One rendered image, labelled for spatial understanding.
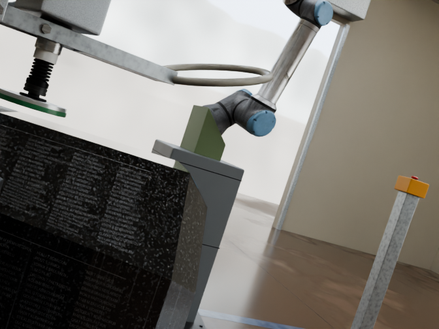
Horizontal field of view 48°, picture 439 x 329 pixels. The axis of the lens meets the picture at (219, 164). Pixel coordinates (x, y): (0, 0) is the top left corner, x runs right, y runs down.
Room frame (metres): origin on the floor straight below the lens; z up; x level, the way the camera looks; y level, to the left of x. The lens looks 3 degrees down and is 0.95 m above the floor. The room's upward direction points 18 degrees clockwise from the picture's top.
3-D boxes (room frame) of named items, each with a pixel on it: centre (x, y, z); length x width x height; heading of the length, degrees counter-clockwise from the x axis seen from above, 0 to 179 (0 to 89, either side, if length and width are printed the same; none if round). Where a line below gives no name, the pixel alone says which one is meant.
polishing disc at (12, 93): (1.53, 0.61, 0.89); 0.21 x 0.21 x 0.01
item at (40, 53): (1.53, 0.61, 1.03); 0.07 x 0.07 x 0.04
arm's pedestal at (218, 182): (2.63, 0.12, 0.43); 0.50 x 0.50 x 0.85; 22
